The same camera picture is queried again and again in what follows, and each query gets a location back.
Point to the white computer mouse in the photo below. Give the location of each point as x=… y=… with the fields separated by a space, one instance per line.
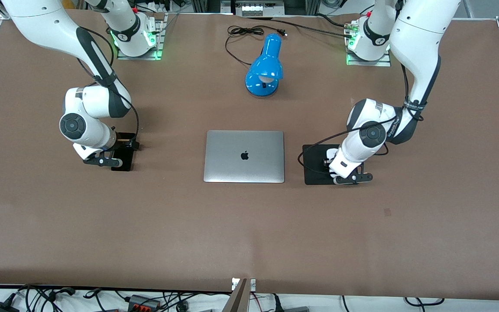
x=332 y=154

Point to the black smartphone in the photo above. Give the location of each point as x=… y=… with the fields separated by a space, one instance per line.
x=124 y=167

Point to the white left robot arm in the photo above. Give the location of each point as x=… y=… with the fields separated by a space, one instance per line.
x=422 y=39

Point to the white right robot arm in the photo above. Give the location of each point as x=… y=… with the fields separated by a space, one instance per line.
x=41 y=17

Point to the black square mouse pad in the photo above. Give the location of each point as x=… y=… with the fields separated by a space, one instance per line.
x=319 y=180

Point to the silver closed laptop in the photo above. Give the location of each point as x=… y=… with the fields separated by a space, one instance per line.
x=244 y=169

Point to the blue desk lamp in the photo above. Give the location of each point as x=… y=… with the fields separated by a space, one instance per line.
x=264 y=65

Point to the grey box with red buttons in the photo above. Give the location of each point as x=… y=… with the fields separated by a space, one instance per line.
x=143 y=302

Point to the white power strip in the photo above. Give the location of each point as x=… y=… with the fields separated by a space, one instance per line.
x=262 y=9

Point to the black power adapter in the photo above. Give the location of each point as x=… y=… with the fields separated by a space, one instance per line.
x=0 y=307

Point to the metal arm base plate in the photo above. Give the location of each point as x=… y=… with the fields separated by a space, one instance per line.
x=386 y=63
x=159 y=43

